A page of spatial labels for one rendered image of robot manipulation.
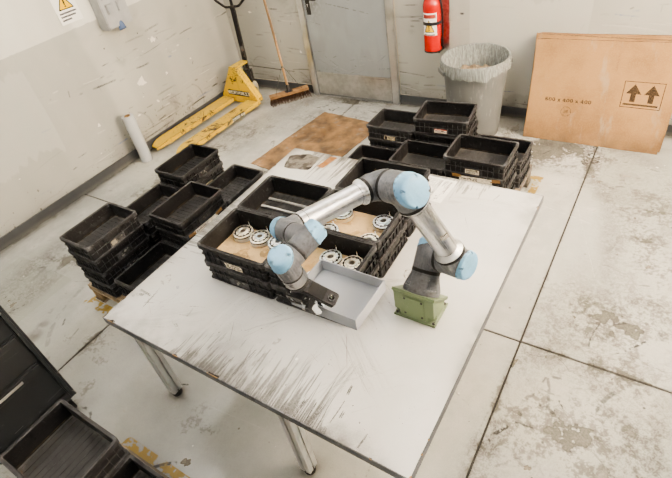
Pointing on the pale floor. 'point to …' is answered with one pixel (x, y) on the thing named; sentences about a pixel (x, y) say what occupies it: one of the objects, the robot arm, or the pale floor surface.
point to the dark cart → (25, 383)
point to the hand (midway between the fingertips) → (322, 310)
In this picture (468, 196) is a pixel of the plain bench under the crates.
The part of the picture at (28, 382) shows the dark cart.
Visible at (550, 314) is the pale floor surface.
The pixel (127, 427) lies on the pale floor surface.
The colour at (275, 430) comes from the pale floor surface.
